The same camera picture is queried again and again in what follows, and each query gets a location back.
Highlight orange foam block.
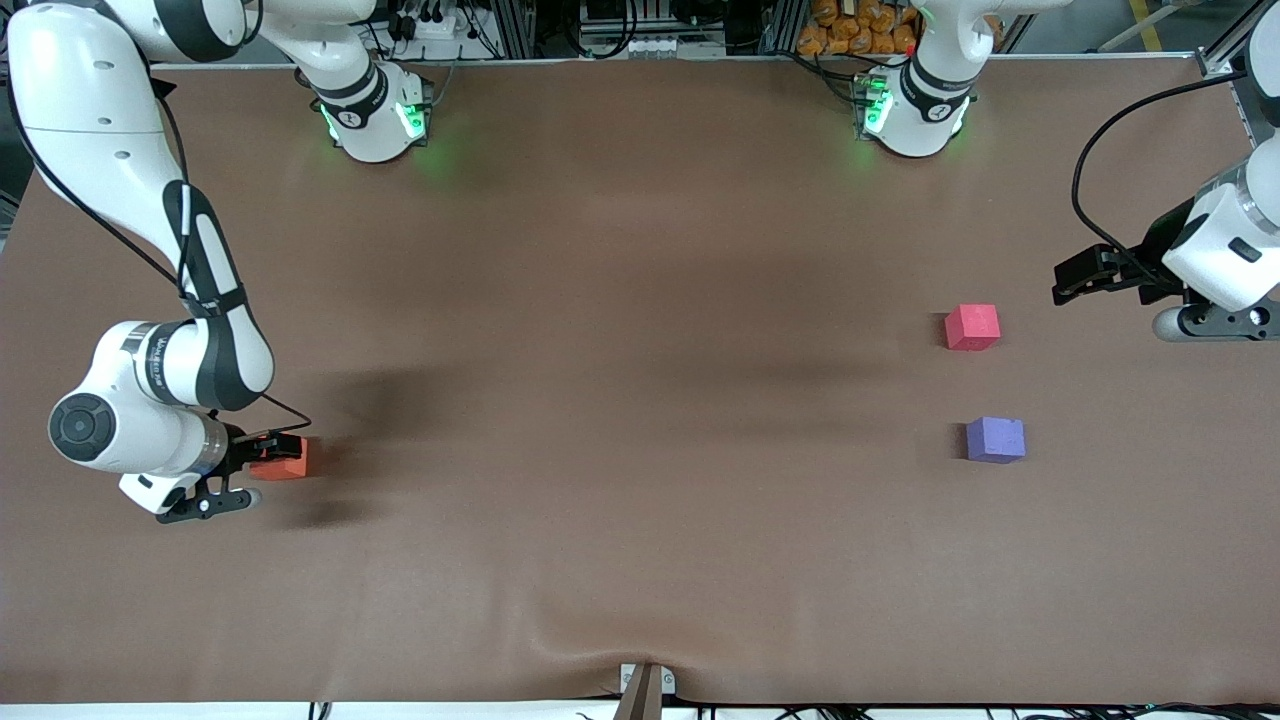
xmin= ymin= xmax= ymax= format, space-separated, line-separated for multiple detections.
xmin=250 ymin=437 xmax=311 ymax=482

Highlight red foam block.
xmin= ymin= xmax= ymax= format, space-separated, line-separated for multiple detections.
xmin=944 ymin=304 xmax=1002 ymax=352

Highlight purple foam block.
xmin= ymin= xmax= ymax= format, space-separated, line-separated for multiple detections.
xmin=965 ymin=416 xmax=1027 ymax=465

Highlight orange snack bag pile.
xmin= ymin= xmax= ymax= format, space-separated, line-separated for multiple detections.
xmin=797 ymin=0 xmax=919 ymax=57

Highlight brown table mat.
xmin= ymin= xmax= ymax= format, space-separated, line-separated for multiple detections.
xmin=0 ymin=55 xmax=1280 ymax=707

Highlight white power strip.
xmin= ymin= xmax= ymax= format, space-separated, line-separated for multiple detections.
xmin=395 ymin=8 xmax=471 ymax=46

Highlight white terminal block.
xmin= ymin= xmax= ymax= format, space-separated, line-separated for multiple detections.
xmin=582 ymin=34 xmax=726 ymax=59

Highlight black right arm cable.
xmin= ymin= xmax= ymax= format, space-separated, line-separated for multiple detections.
xmin=8 ymin=80 xmax=313 ymax=441

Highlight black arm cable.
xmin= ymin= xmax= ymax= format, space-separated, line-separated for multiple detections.
xmin=8 ymin=80 xmax=313 ymax=441
xmin=1071 ymin=75 xmax=1251 ymax=291

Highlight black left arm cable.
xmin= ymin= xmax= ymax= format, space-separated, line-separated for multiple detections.
xmin=1071 ymin=75 xmax=1251 ymax=291

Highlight aluminium frame profile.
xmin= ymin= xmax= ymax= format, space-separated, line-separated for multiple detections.
xmin=1200 ymin=0 xmax=1261 ymax=83

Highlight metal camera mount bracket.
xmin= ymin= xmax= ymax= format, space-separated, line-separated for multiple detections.
xmin=618 ymin=662 xmax=677 ymax=720

